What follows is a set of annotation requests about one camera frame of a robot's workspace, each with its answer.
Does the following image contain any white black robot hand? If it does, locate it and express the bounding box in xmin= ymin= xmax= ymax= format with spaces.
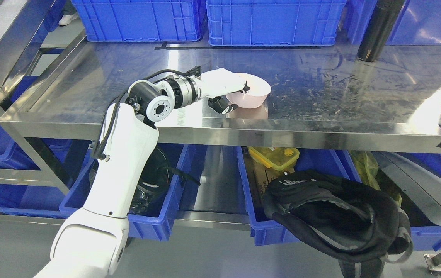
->
xmin=194 ymin=68 xmax=250 ymax=114

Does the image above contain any pink ikea bowl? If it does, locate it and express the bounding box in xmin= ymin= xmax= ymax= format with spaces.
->
xmin=226 ymin=73 xmax=271 ymax=109

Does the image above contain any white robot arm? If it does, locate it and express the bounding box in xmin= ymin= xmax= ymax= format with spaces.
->
xmin=36 ymin=77 xmax=175 ymax=278

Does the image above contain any blue crate top middle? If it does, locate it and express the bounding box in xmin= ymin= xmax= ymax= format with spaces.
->
xmin=206 ymin=0 xmax=346 ymax=46

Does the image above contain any blue crate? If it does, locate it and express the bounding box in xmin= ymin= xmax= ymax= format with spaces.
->
xmin=206 ymin=0 xmax=346 ymax=46
xmin=343 ymin=0 xmax=441 ymax=46
xmin=72 ymin=0 xmax=206 ymax=42

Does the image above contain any blue bin under table middle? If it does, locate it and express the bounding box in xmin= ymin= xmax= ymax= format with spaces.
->
xmin=235 ymin=146 xmax=361 ymax=246

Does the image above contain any blue bin under table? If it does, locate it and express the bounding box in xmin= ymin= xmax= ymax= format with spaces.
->
xmin=235 ymin=146 xmax=361 ymax=246
xmin=59 ymin=144 xmax=196 ymax=241

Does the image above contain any yellow lunch box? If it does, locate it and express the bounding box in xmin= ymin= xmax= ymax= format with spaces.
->
xmin=247 ymin=146 xmax=300 ymax=171

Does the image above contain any black helmet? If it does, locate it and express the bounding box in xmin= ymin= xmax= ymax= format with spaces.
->
xmin=83 ymin=146 xmax=173 ymax=219

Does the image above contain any blue crate top left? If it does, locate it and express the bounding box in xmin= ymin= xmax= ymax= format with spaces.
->
xmin=72 ymin=0 xmax=206 ymax=42

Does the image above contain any blue bin under table left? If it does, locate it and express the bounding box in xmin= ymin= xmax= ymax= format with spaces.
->
xmin=59 ymin=144 xmax=196 ymax=241

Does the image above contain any yellow plastic bag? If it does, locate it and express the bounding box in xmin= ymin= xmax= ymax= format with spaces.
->
xmin=349 ymin=150 xmax=402 ymax=207

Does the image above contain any black thermos bottle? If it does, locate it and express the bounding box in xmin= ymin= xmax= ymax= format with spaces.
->
xmin=357 ymin=0 xmax=404 ymax=62

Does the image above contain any stainless steel table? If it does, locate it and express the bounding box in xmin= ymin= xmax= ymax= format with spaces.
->
xmin=0 ymin=31 xmax=441 ymax=195

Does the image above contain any black backpack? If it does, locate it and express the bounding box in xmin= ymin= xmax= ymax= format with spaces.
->
xmin=263 ymin=170 xmax=414 ymax=278

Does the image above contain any blue crate top right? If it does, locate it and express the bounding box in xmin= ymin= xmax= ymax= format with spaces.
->
xmin=343 ymin=0 xmax=441 ymax=46

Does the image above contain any blue bin far left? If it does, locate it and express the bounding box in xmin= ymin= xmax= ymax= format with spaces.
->
xmin=0 ymin=126 xmax=65 ymax=219

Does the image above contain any grey plastic cover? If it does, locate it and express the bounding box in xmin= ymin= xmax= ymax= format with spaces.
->
xmin=373 ymin=152 xmax=441 ymax=226

